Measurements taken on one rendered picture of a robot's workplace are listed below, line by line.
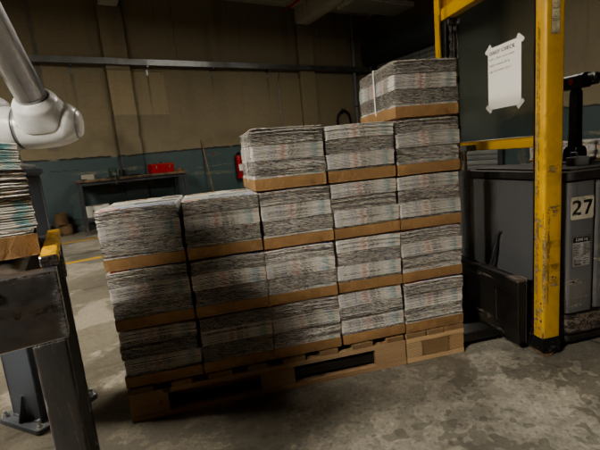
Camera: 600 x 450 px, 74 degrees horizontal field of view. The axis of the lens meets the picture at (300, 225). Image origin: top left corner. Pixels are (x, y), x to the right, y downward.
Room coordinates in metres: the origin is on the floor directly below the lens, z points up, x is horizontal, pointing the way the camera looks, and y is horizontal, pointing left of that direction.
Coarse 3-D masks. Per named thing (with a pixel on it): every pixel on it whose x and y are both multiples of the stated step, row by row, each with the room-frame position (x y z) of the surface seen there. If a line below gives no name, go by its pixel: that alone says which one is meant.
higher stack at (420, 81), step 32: (416, 64) 1.67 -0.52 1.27; (448, 64) 1.70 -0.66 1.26; (384, 96) 1.75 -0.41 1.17; (416, 96) 1.67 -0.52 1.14; (448, 96) 1.70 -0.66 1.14; (416, 128) 1.66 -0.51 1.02; (448, 128) 1.69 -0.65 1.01; (416, 160) 1.67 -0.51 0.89; (416, 192) 1.66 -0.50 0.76; (448, 192) 1.70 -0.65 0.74; (448, 224) 1.71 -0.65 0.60; (416, 256) 1.66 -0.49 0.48; (448, 256) 1.69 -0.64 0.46; (416, 288) 1.65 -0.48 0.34; (448, 288) 1.69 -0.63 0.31; (416, 320) 1.65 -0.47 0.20; (416, 352) 1.65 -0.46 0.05; (448, 352) 1.69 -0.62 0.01
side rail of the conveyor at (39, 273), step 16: (16, 272) 0.67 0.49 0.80; (32, 272) 0.65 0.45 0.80; (48, 272) 0.65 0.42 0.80; (0, 288) 0.62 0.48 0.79; (16, 288) 0.63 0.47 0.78; (32, 288) 0.64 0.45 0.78; (48, 288) 0.65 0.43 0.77; (0, 304) 0.61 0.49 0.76; (16, 304) 0.62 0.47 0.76; (32, 304) 0.63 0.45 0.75; (48, 304) 0.64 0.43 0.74; (0, 320) 0.61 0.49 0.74; (16, 320) 0.62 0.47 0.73; (32, 320) 0.63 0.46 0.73; (48, 320) 0.64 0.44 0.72; (64, 320) 0.65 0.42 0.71; (0, 336) 0.61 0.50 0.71; (16, 336) 0.62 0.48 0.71; (32, 336) 0.63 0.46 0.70; (48, 336) 0.64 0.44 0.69; (64, 336) 0.65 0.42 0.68; (0, 352) 0.61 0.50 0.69
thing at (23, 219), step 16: (0, 144) 0.77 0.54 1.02; (16, 144) 0.78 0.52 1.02; (0, 160) 0.77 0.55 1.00; (16, 160) 0.78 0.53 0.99; (0, 176) 0.76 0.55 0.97; (16, 176) 0.78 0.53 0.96; (0, 192) 0.76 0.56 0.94; (16, 192) 0.77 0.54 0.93; (0, 208) 0.76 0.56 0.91; (16, 208) 0.78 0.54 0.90; (32, 208) 0.80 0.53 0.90; (0, 224) 0.76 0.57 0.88; (16, 224) 0.77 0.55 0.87; (32, 224) 0.79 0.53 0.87
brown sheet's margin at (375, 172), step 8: (368, 168) 1.61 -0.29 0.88; (376, 168) 1.62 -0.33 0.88; (384, 168) 1.63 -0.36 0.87; (392, 168) 1.64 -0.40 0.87; (328, 176) 1.59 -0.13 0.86; (336, 176) 1.59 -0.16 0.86; (344, 176) 1.59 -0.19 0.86; (352, 176) 1.60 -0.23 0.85; (360, 176) 1.61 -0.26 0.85; (368, 176) 1.62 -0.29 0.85; (376, 176) 1.62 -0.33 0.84; (384, 176) 1.63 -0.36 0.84
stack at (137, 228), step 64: (256, 192) 1.61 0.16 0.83; (320, 192) 1.58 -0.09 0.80; (384, 192) 1.64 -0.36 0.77; (128, 256) 1.42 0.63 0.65; (256, 256) 1.51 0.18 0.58; (320, 256) 1.56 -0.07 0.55; (384, 256) 1.63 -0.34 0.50; (192, 320) 1.48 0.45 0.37; (256, 320) 1.51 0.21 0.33; (320, 320) 1.56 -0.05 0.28; (384, 320) 1.63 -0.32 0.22; (192, 384) 1.45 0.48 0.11
